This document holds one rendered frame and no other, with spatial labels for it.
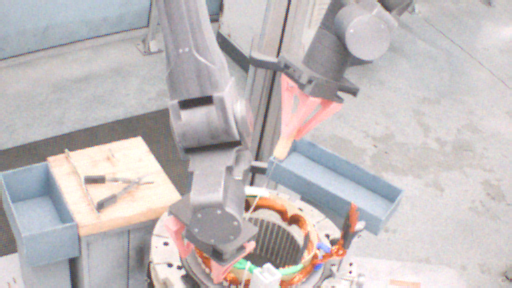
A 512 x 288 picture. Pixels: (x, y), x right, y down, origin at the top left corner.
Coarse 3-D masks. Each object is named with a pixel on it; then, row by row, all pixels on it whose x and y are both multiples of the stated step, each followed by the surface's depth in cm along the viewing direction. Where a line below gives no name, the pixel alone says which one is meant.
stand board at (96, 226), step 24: (120, 144) 128; (144, 144) 129; (96, 168) 122; (120, 168) 123; (144, 168) 124; (72, 192) 116; (96, 192) 117; (144, 192) 119; (168, 192) 120; (120, 216) 113; (144, 216) 116
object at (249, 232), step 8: (184, 200) 90; (168, 208) 88; (176, 208) 89; (184, 208) 89; (176, 216) 88; (184, 216) 88; (184, 224) 87; (248, 224) 89; (248, 232) 88; (256, 232) 88; (240, 240) 87; (248, 240) 88; (216, 248) 85; (224, 248) 85; (232, 248) 85; (224, 256) 85
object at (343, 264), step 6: (360, 222) 100; (354, 246) 103; (348, 252) 103; (342, 258) 104; (348, 258) 104; (342, 264) 105; (330, 270) 107; (336, 270) 106; (342, 270) 106; (348, 270) 107; (336, 276) 106
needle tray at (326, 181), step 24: (312, 144) 139; (288, 168) 131; (312, 168) 139; (336, 168) 138; (360, 168) 135; (312, 192) 130; (336, 192) 134; (360, 192) 135; (384, 192) 134; (336, 216) 132; (360, 216) 126; (384, 216) 124
